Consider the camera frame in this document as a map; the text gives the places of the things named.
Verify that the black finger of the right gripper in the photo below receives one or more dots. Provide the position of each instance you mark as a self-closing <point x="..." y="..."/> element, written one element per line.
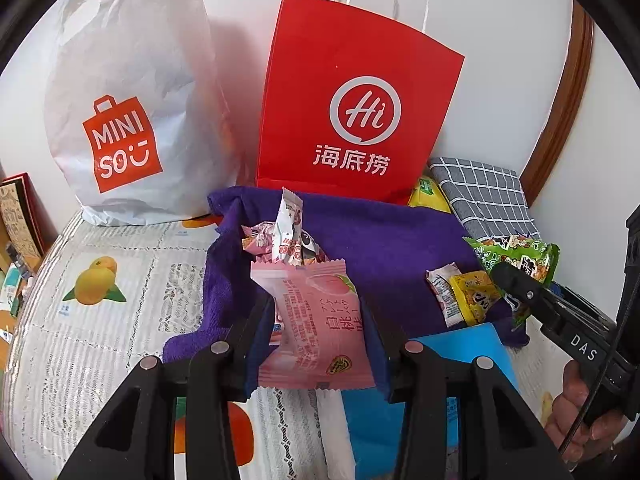
<point x="525" y="295"/>

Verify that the wooden side table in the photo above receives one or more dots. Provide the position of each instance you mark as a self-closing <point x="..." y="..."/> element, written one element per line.
<point x="15" y="276"/>

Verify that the blue tissue pack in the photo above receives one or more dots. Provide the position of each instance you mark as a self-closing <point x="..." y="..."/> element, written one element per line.
<point x="374" y="426"/>

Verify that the brown wooden door frame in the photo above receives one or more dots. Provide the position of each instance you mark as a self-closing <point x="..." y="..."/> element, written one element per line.
<point x="565" y="105"/>

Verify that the purple towel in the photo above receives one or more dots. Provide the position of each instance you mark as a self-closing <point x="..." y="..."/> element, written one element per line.
<point x="387" y="250"/>

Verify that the white red snack packet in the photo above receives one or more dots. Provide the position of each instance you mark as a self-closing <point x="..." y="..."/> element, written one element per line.
<point x="438" y="280"/>

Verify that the yellow snack packet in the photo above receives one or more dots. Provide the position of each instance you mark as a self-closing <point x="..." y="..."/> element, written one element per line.
<point x="475" y="294"/>

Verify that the red paper bag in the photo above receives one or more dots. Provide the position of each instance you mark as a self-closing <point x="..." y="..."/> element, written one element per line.
<point x="353" y="102"/>

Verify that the small pink white packet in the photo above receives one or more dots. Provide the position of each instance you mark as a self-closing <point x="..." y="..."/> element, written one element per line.
<point x="287" y="230"/>

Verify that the fruit print tablecloth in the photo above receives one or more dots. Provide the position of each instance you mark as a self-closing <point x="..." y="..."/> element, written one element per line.
<point x="106" y="297"/>

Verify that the brown patterned box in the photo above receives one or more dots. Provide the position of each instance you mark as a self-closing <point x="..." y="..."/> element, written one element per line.
<point x="19" y="215"/>

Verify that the yellow packet behind towel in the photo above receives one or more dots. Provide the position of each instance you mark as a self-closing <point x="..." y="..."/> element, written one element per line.
<point x="427" y="194"/>

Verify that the pale pink snack packet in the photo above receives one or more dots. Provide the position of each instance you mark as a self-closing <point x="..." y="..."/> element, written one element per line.
<point x="322" y="344"/>

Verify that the magenta pink snack bag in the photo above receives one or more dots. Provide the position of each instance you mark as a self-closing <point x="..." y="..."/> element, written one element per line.
<point x="266" y="244"/>

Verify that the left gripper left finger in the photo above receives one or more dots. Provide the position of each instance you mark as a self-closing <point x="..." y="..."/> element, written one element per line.
<point x="133" y="437"/>

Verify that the grey checked folded cloth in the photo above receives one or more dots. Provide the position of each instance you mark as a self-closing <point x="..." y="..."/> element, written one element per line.
<point x="489" y="201"/>

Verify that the white Miniso plastic bag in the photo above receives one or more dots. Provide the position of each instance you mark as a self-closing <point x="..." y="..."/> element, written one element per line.
<point x="135" y="117"/>

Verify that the green snack packet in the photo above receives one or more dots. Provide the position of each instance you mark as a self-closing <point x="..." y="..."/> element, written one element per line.
<point x="534" y="257"/>

